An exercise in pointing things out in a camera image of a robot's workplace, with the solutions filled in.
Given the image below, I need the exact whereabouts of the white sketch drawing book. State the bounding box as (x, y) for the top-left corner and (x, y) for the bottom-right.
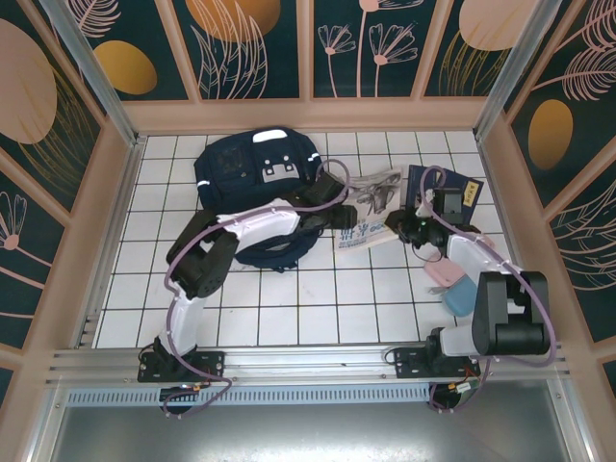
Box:
(332, 165), (406, 252)

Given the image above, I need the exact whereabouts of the pink pencil case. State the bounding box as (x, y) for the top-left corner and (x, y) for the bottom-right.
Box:
(423, 258), (466, 289)

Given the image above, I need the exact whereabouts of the navy blue floral book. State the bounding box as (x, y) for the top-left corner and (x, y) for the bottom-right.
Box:
(402, 164), (484, 226)

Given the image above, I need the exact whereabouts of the navy blue student backpack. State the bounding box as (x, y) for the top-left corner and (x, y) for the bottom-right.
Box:
(193, 126), (358, 274)

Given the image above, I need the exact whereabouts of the light blue pencil case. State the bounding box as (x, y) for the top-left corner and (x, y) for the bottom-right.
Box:
(442, 277), (479, 318)

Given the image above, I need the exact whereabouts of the grey metal front plate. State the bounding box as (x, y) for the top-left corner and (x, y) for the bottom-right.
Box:
(27, 404), (594, 462)

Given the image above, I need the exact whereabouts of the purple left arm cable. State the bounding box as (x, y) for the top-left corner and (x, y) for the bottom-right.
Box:
(162, 158), (351, 421)

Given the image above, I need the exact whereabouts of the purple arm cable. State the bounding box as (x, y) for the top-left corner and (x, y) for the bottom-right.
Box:
(416, 164), (560, 416)
(162, 158), (351, 421)

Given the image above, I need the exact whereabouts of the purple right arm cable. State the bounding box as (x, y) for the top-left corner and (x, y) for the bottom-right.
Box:
(416, 164), (560, 416)

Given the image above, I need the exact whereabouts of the aluminium side rail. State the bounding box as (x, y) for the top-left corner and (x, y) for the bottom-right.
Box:
(70, 137), (147, 348)
(475, 138), (541, 339)

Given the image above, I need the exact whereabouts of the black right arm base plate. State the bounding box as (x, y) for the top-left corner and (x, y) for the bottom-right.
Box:
(393, 345), (483, 382)

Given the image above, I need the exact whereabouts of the aluminium front rail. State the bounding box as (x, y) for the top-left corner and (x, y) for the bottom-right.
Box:
(44, 340), (573, 387)

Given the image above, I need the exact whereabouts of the perforated grey cable duct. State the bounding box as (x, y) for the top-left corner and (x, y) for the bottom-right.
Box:
(64, 386), (435, 406)

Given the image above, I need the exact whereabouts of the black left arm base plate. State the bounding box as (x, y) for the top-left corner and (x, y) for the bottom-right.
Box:
(137, 346), (228, 385)

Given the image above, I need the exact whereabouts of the aluminium corner post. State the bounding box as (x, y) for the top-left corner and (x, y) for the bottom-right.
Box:
(473, 0), (563, 141)
(37, 0), (147, 149)

